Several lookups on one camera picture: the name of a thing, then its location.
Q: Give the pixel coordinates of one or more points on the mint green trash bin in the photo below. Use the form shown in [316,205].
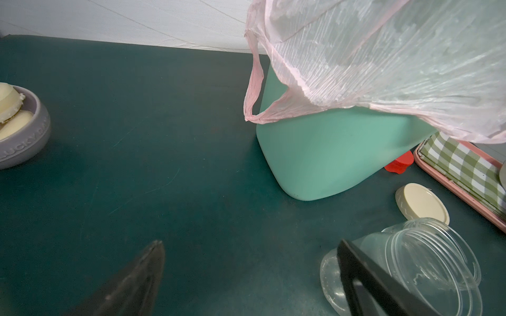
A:
[324,154]

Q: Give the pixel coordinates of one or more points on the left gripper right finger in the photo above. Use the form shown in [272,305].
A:
[365,281]

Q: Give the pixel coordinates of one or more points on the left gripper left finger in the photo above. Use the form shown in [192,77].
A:
[131,291]

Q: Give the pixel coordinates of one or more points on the pink tray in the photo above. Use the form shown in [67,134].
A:
[467,198]

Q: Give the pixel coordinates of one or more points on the beige jar lid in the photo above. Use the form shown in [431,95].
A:
[416,201]

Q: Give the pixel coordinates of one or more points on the grey bowl with buns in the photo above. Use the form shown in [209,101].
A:
[25,125]

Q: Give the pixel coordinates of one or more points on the green checkered cloth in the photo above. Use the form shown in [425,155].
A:
[466,169]

